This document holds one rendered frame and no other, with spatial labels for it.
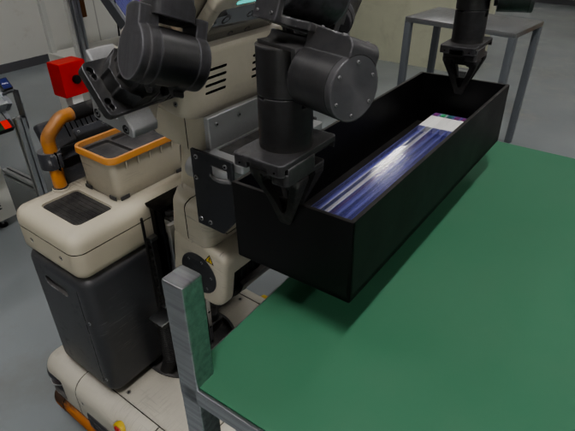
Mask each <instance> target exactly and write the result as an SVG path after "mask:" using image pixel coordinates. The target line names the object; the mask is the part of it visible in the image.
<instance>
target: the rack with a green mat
mask: <svg viewBox="0 0 575 431"><path fill-rule="evenodd" d="M162 285H163V294H164V298H165V304H166V308H167V313H168V318H169V326H170V332H171V336H172V341H173V346H174V351H175V360H176V364H177V369H178V374H179V378H180V385H181V393H182V397H183V402H184V406H185V412H186V416H187V425H188V430H189V431H221V427H220V420H221V421H223V422H225V423H226V424H228V425H229V426H230V427H231V428H233V429H235V430H236V431H575V159H574V158H570V157H567V156H560V155H556V154H552V153H548V152H544V151H538V150H533V149H530V148H526V147H522V146H518V145H511V144H508V143H504V142H500V141H497V142H496V143H495V144H494V145H493V146H492V147H491V148H490V149H489V151H488V152H487V153H486V154H485V155H484V156H483V157H482V158H481V159H480V161H479V162H478V163H477V164H476V165H475V166H474V167H473V168H472V169H471V171H470V172H469V173H468V174H467V175H466V176H465V177H464V178H463V180H462V181H461V182H460V183H459V184H458V185H457V186H456V187H455V188H454V189H453V190H452V191H451V192H450V193H449V194H448V195H447V196H446V197H445V199H444V200H443V201H442V202H441V203H440V204H439V205H438V206H437V207H436V209H435V210H434V211H433V212H432V213H431V214H430V215H429V216H428V218H427V219H426V220H425V221H424V222H423V223H422V224H421V225H420V226H419V228H418V229H417V230H416V231H415V232H414V233H413V234H412V235H411V236H410V238H409V239H408V240H407V241H406V242H405V243H404V244H403V245H402V246H401V248H400V249H399V250H398V251H397V252H395V254H394V255H393V256H392V257H391V258H390V259H389V260H388V261H387V262H386V263H385V264H384V266H383V267H382V268H381V269H380V270H379V271H378V272H377V273H376V275H375V276H374V277H373V278H372V279H371V280H370V281H369V282H368V283H367V284H366V286H365V287H364V288H363V289H362V290H361V291H360V292H359V293H358V295H357V296H356V297H355V298H354V299H353V300H352V301H351V302H350V303H347V302H345V301H342V300H340V299H338V298H335V297H333V296H331V295H329V294H327V293H325V292H322V291H319V290H317V289H316V288H314V287H311V286H308V285H306V284H304V283H302V282H300V281H298V280H295V279H293V278H291V277H288V278H287V279H286V280H284V281H283V282H282V283H281V285H279V286H278V287H277V288H276V289H275V291H273V292H272V293H271V294H270V295H269V296H268V297H267V298H266V299H265V300H264V301H263V302H262V303H261V304H259V305H258V306H257V307H256V308H255V309H254V310H253V311H252V312H251V313H250V314H249V315H248V316H247V317H245V318H244V319H243V320H242V321H241V322H240V323H239V324H238V325H237V326H236V327H235V328H234V329H233V330H231V331H230V332H229V333H228V334H227V335H226V336H225V337H224V338H223V339H222V340H221V341H220V342H219V343H217V344H216V345H215V346H214V347H213V348H212V349H210V336H209V329H208V322H207V315H206V308H205V296H204V288H203V281H202V275H201V274H200V273H198V272H196V271H194V270H192V269H190V268H188V267H186V266H184V265H180V266H179V267H177V268H176V269H174V270H173V271H171V272H170V273H168V274H167V275H165V276H164V277H163V278H162ZM219 419H220V420H219Z"/></svg>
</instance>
